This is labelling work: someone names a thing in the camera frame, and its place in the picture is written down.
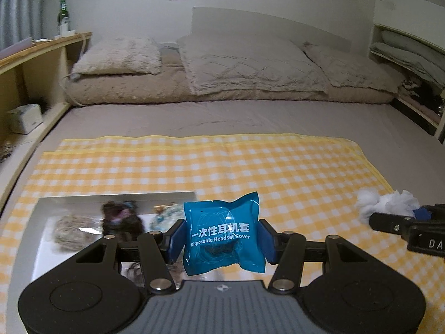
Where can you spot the grey bed mattress sheet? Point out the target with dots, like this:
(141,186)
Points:
(243,118)

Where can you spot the wooden bedside shelf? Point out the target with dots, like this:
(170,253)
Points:
(36,73)

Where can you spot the beige quilted pillow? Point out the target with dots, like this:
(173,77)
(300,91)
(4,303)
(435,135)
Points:
(221,62)
(349,70)

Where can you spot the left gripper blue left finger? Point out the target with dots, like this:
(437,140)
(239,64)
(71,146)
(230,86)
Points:
(174,240)

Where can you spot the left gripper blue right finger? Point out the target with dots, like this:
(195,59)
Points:
(267,241)

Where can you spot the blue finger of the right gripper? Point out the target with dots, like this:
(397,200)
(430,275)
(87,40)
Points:
(422,214)

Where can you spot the white right side shelf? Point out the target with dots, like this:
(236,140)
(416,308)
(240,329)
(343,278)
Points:
(421,100)

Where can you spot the green glass bottle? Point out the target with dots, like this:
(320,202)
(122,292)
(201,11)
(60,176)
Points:
(63,16)

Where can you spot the light blue floral silk pouch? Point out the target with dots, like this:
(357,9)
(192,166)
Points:
(165,216)

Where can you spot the lavender flat book on shelf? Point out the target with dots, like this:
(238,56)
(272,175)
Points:
(17,47)

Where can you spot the fluffy beige left pillow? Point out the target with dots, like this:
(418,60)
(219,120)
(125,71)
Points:
(120,56)

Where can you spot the bag of beige rubber bands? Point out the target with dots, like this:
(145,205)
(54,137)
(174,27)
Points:
(76,232)

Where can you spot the beige quilted right pillow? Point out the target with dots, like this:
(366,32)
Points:
(349,70)

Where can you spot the beige quilted middle pillow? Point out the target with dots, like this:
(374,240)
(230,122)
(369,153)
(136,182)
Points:
(221,62)

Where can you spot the white cotton wad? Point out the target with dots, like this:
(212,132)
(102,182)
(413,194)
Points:
(395,203)

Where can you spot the tan rolled quilt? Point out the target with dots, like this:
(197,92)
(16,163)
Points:
(171,86)

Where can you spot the folded grey bedding on shelf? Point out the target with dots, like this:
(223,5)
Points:
(425,61)

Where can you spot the grey curtain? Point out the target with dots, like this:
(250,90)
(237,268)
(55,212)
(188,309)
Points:
(20,19)

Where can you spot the dark crocheted yarn item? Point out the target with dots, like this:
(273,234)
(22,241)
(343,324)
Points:
(121,220)

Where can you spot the white shallow cardboard box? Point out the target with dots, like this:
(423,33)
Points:
(44,254)

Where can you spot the blue headset cover packet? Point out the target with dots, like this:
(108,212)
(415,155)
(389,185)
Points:
(221,234)

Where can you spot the white tissue box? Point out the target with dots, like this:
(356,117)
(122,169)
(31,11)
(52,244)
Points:
(25,118)

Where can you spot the yellow checkered cloth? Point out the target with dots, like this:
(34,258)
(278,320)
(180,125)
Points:
(306,183)

